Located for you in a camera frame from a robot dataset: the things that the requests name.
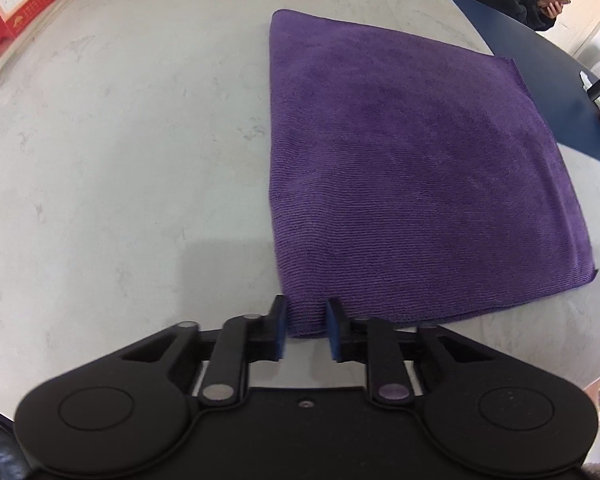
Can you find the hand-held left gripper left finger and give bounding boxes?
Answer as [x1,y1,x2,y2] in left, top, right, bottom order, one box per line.
[121,294,287,407]

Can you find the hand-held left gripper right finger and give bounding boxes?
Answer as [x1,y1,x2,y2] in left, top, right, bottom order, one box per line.
[326,297,494,407]

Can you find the purple towel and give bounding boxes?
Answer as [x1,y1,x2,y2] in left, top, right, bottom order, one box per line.
[268,8,600,339]

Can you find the blue table mat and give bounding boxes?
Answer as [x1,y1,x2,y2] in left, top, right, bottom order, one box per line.
[443,0,600,162]

